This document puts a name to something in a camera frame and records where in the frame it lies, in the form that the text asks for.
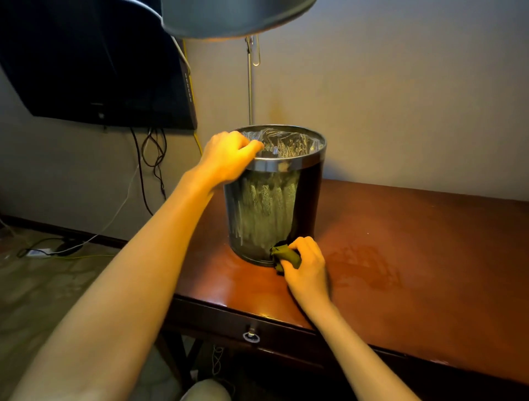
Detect person's right hand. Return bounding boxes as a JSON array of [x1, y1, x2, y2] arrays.
[[280, 236, 331, 311]]

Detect brown wooden table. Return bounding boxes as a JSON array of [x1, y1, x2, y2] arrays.
[[155, 178, 529, 401]]

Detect clear plastic bin liner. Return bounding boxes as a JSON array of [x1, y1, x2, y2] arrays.
[[239, 128, 325, 160]]

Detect person's right forearm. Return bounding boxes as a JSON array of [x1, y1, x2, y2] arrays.
[[305, 301, 420, 401]]

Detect black metal trash bin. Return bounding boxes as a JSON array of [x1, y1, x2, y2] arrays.
[[223, 124, 327, 268]]

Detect grey shade metal lamp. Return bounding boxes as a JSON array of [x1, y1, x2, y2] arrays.
[[161, 0, 318, 126]]

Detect thin white cord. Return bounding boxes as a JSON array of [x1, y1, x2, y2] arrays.
[[211, 346, 236, 393]]

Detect white cable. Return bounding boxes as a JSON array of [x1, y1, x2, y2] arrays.
[[33, 0, 192, 256]]

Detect person's left forearm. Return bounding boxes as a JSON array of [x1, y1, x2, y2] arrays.
[[8, 173, 212, 401]]

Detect white trousers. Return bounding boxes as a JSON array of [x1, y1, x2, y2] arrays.
[[180, 379, 232, 401]]

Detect person's left hand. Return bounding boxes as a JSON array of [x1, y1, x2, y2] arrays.
[[194, 131, 265, 189]]

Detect black cables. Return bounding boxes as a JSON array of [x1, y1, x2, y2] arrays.
[[130, 127, 168, 216]]

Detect black television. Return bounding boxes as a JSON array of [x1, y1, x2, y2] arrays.
[[0, 0, 198, 130]]

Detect green cleaning cloth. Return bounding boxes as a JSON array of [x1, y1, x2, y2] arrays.
[[269, 243, 303, 274]]

